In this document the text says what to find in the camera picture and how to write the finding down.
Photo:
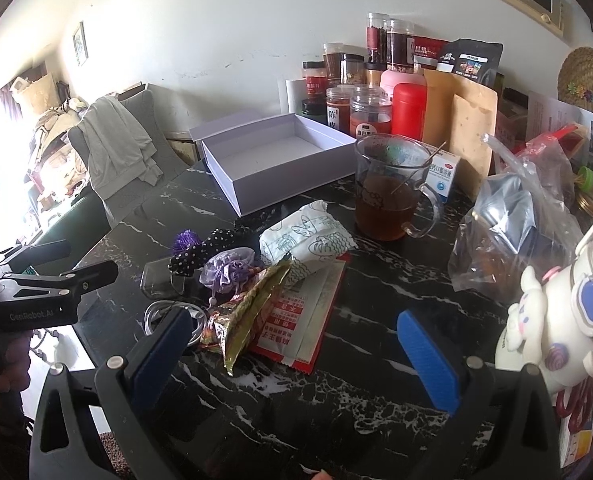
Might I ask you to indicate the dark green sofa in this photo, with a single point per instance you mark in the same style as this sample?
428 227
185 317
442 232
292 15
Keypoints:
71 220

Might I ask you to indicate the glass mug of tea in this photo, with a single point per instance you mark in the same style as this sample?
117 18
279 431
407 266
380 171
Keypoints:
381 210

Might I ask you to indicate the wall picture frame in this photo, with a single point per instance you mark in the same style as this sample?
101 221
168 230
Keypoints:
80 44

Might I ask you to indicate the white box lid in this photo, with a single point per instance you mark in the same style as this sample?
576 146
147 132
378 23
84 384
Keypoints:
226 127

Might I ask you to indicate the printed paper sheets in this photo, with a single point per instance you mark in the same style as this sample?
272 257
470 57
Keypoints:
551 110

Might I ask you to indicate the metal spoon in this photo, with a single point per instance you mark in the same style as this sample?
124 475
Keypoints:
426 163

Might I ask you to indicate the red canister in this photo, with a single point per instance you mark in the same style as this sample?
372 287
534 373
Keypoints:
409 115

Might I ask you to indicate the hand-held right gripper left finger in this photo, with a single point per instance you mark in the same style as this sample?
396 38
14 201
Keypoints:
161 355

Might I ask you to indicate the tall jar red label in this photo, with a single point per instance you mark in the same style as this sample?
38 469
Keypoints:
376 40

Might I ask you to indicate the red white sachet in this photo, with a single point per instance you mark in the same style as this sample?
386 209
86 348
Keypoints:
306 310

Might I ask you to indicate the clear jar orange label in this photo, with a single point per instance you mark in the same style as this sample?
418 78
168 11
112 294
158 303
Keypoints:
371 120

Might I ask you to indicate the pink bottle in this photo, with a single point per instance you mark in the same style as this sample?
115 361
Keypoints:
396 82

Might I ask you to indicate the light grey garment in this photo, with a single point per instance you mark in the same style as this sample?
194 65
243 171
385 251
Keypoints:
111 145

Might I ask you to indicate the black lid jar yellow powder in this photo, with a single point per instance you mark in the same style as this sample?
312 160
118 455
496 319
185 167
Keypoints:
374 77

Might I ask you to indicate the gold green snack packet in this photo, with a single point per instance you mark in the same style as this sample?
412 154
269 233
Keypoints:
249 310

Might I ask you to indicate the person's left hand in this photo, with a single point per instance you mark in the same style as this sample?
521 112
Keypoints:
11 365

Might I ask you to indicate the white cardboard box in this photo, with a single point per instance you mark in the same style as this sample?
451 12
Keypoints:
276 152

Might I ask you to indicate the white green patterned packet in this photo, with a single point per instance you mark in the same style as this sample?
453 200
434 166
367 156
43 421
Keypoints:
306 240

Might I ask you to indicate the white cartoon kettle bottle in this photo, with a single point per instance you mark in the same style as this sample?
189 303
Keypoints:
566 310

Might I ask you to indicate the dark grey small case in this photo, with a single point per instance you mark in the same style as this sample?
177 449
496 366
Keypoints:
159 280

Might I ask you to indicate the speckled kraft paper bag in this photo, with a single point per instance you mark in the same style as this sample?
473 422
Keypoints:
471 125

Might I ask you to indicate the red scissors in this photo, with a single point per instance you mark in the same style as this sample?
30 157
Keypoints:
559 405

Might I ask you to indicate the black lid jar dried slices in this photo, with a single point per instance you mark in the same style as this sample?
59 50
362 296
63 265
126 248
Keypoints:
352 72

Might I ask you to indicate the grey chair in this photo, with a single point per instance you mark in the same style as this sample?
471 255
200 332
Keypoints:
144 110

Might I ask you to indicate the woven straw fan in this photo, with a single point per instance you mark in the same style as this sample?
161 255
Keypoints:
586 72

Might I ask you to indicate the clear plastic bag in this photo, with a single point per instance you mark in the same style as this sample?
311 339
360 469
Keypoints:
516 230

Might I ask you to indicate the tan paper bag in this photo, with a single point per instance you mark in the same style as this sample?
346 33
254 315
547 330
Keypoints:
439 110

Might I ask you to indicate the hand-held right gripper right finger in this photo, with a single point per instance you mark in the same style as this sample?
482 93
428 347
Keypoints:
426 360

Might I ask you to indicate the black printed bag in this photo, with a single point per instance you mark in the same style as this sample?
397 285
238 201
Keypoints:
471 60

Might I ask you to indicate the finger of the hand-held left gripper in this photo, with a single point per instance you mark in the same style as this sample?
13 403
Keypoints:
46 251
91 276

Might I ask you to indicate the dark green jar black lid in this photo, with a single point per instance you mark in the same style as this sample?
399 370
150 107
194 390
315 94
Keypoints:
314 112

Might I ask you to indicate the tall jar dark label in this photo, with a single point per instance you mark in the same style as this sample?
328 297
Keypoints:
399 45

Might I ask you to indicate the black polka dot hair bow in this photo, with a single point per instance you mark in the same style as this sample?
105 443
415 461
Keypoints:
211 245

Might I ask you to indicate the white medicine box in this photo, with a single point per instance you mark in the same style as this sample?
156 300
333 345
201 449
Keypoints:
444 180

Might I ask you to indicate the purple tassel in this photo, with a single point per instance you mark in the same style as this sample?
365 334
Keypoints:
184 242

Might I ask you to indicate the tall jar brown contents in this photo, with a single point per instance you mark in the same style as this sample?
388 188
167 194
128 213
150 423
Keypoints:
334 62

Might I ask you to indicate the jar with white label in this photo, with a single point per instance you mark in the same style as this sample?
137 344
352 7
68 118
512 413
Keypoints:
339 110

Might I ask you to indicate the white wooden frame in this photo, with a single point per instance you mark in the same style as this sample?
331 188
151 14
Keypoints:
181 150

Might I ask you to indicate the pile of household clutter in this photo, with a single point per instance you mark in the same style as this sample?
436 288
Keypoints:
51 130

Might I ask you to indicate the red label jar black lid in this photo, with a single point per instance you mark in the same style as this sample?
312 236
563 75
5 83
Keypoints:
315 82

